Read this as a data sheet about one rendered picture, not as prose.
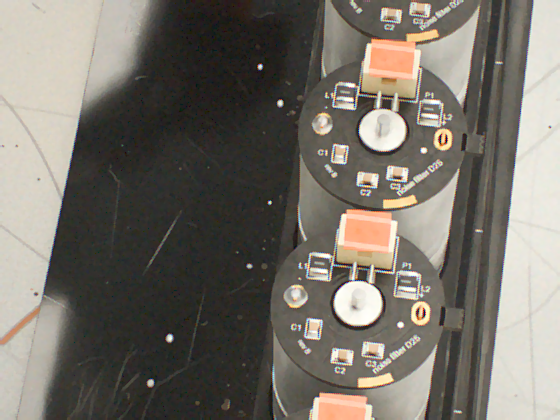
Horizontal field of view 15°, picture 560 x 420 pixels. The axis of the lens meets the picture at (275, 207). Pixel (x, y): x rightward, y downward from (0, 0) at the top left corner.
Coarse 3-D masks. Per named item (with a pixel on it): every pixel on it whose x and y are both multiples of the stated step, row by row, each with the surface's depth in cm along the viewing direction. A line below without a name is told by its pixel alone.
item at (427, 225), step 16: (384, 112) 32; (368, 128) 32; (400, 128) 32; (368, 144) 32; (384, 144) 32; (400, 144) 32; (304, 176) 33; (304, 192) 33; (320, 192) 32; (448, 192) 33; (304, 208) 34; (320, 208) 33; (336, 208) 33; (352, 208) 32; (416, 208) 32; (432, 208) 33; (448, 208) 34; (304, 224) 34; (320, 224) 34; (336, 224) 33; (400, 224) 33; (416, 224) 33; (432, 224) 33; (448, 224) 34; (304, 240) 35; (416, 240) 33; (432, 240) 34; (432, 256) 35
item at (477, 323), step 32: (512, 0) 33; (512, 32) 33; (512, 64) 33; (512, 96) 33; (512, 128) 32; (512, 160) 32; (480, 192) 32; (480, 224) 32; (480, 256) 32; (480, 288) 31; (448, 320) 31; (480, 320) 31; (480, 352) 31; (480, 384) 31; (480, 416) 31
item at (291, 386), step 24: (336, 312) 31; (360, 312) 31; (384, 312) 31; (288, 360) 31; (432, 360) 32; (288, 384) 32; (312, 384) 31; (408, 384) 31; (288, 408) 33; (384, 408) 32; (408, 408) 33
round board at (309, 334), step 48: (336, 240) 32; (288, 288) 31; (336, 288) 31; (384, 288) 31; (432, 288) 31; (288, 336) 31; (336, 336) 31; (384, 336) 31; (432, 336) 31; (336, 384) 31; (384, 384) 31
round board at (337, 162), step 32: (352, 64) 33; (320, 96) 33; (352, 96) 32; (384, 96) 33; (416, 96) 33; (448, 96) 33; (352, 128) 32; (416, 128) 32; (448, 128) 32; (320, 160) 32; (352, 160) 32; (384, 160) 32; (416, 160) 32; (448, 160) 32; (352, 192) 32; (384, 192) 32; (416, 192) 32
